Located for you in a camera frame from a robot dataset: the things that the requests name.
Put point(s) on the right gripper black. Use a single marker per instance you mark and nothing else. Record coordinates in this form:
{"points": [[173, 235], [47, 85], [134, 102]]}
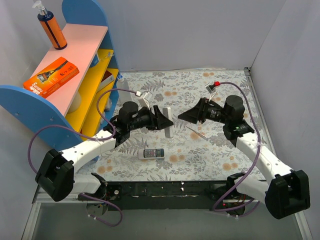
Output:
{"points": [[203, 110]]}

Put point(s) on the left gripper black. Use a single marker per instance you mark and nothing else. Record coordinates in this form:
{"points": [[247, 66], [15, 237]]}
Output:
{"points": [[154, 119]]}

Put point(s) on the metal tweezers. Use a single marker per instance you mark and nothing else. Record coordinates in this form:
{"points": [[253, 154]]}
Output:
{"points": [[199, 134]]}

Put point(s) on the white slim remote control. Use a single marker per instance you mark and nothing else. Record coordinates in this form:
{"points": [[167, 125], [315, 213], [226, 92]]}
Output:
{"points": [[169, 124]]}

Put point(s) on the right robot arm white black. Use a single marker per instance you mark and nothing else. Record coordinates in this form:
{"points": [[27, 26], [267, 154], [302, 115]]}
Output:
{"points": [[285, 191]]}

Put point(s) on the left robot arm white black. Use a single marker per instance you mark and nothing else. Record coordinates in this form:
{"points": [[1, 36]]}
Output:
{"points": [[58, 176]]}

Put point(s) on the floral table mat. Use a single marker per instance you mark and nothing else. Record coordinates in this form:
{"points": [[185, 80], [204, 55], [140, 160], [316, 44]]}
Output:
{"points": [[188, 157]]}

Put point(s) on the clear plastic bottle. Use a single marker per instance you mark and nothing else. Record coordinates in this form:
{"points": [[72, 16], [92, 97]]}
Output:
{"points": [[124, 96]]}

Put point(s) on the white box on shelf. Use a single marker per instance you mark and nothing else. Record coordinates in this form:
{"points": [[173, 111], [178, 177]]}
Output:
{"points": [[107, 78]]}

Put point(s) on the blue pink yellow shelf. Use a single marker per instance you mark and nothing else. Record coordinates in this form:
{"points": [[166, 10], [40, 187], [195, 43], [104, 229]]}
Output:
{"points": [[64, 100]]}

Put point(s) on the white jar under shelf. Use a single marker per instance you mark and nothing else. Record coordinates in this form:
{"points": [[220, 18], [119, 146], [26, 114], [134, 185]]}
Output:
{"points": [[75, 103]]}

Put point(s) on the orange razor box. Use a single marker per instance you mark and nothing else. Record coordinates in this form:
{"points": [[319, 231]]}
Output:
{"points": [[51, 78]]}

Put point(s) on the orange pump bottle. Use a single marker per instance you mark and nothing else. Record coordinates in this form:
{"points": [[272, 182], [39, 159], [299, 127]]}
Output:
{"points": [[50, 26]]}

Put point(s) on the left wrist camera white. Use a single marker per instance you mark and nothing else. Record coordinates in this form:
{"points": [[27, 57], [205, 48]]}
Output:
{"points": [[144, 99]]}

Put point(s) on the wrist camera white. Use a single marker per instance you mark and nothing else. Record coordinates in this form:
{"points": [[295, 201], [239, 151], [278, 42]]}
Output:
{"points": [[212, 89], [144, 99]]}

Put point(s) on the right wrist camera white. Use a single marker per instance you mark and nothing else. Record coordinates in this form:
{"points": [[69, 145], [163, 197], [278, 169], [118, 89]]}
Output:
{"points": [[212, 89]]}

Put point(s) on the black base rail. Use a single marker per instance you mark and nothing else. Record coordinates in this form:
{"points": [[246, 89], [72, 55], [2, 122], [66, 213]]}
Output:
{"points": [[162, 195]]}

